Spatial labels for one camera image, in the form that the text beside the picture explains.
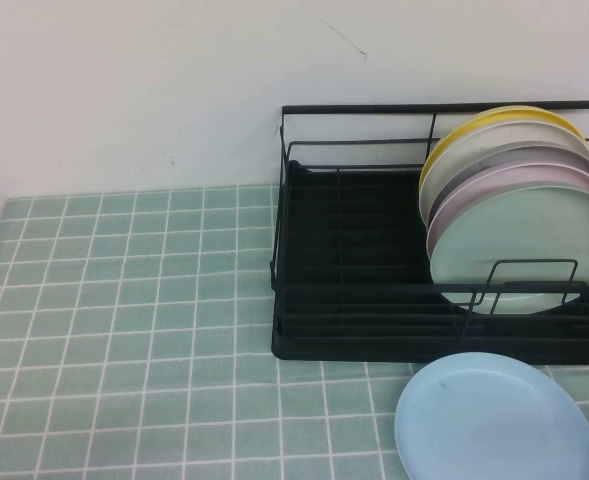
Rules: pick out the light blue plate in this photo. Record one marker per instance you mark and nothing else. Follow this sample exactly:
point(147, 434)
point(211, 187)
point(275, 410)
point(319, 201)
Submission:
point(484, 425)

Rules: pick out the white plate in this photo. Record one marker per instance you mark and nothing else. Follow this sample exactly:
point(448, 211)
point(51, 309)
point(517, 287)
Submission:
point(474, 150)

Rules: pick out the light green plate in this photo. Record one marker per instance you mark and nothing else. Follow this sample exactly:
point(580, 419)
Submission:
point(524, 235)

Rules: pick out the green checkered tablecloth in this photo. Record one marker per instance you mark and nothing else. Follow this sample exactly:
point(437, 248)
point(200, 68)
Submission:
point(149, 325)

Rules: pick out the yellow plate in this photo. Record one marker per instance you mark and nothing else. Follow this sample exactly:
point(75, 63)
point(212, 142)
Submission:
point(474, 119)

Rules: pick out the grey plate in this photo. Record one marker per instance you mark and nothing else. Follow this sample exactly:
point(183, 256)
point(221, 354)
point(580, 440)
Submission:
point(480, 167)

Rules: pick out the pink plate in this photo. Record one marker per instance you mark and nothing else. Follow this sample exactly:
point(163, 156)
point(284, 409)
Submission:
point(524, 175)

